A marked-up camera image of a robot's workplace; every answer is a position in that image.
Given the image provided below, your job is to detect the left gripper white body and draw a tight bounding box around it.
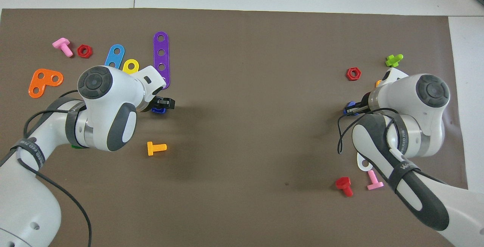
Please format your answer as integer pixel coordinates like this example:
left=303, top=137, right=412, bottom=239
left=134, top=65, right=167, bottom=106

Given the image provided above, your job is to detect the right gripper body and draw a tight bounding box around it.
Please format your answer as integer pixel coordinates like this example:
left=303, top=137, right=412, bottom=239
left=361, top=68, right=410, bottom=111

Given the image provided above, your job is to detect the blue plastic screw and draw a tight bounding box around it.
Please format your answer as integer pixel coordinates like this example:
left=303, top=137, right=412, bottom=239
left=343, top=101, right=359, bottom=117

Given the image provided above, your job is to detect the lime cross-head plastic screw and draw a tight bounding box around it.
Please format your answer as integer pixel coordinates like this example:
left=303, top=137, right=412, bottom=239
left=385, top=54, right=404, bottom=68

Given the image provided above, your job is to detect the orange plastic screw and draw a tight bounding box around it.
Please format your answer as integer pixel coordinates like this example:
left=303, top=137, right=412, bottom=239
left=147, top=141, right=168, bottom=156

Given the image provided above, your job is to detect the pink plastic screw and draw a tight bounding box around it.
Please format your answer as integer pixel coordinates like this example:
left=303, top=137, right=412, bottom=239
left=367, top=170, right=385, bottom=191
left=52, top=37, right=74, bottom=57

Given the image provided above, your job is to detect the red plastic screw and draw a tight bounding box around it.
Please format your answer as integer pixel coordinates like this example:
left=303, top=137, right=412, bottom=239
left=335, top=177, right=354, bottom=197

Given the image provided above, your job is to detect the purple four-hole plastic plate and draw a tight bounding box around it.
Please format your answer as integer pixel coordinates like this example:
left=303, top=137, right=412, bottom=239
left=153, top=31, right=171, bottom=90

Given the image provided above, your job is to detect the yellow three-hole plastic plate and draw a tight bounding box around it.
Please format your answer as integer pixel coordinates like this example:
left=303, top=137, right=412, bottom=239
left=123, top=59, right=140, bottom=75

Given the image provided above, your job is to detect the blue two-hole plastic plate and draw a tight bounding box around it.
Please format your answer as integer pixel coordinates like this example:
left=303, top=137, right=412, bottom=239
left=104, top=44, right=125, bottom=69

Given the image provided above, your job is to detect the white curved five-hole plate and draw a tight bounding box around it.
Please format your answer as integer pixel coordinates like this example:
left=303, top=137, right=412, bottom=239
left=357, top=152, right=373, bottom=172

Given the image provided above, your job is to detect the brown table mat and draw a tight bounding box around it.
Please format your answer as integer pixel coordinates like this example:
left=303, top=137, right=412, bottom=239
left=0, top=8, right=475, bottom=247

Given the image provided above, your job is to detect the orange angled plastic plate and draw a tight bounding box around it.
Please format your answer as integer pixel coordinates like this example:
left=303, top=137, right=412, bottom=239
left=28, top=68, right=64, bottom=99

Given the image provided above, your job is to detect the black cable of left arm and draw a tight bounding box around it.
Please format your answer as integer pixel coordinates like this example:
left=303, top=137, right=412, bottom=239
left=15, top=90, right=92, bottom=247

